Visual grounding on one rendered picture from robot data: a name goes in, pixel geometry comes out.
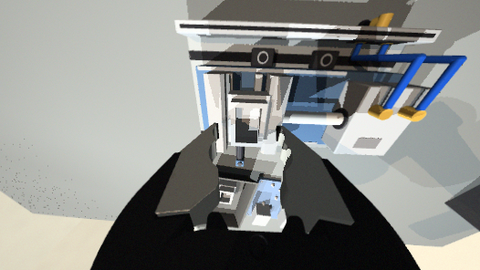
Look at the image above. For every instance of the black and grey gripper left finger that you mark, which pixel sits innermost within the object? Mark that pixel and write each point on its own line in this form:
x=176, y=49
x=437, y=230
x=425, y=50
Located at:
x=175, y=200

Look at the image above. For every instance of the white rectangular block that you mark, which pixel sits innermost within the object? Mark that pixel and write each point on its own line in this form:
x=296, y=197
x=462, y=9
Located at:
x=261, y=214

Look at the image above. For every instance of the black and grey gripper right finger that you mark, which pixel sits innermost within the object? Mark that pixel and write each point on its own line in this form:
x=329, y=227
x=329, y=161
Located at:
x=331, y=207

